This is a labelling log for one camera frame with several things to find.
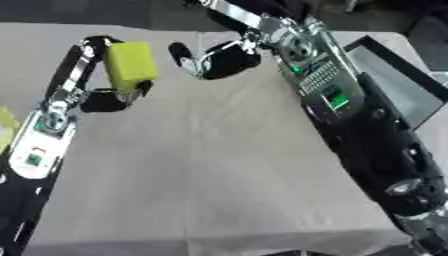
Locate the yellow-green object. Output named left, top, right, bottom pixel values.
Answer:
left=0, top=106, right=23, bottom=152

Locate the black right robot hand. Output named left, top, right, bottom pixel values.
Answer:
left=166, top=0, right=305, bottom=81

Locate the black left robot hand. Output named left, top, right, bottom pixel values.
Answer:
left=42, top=34, right=156, bottom=114

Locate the yellow-green rectangular block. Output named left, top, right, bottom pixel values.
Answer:
left=103, top=40, right=161, bottom=93

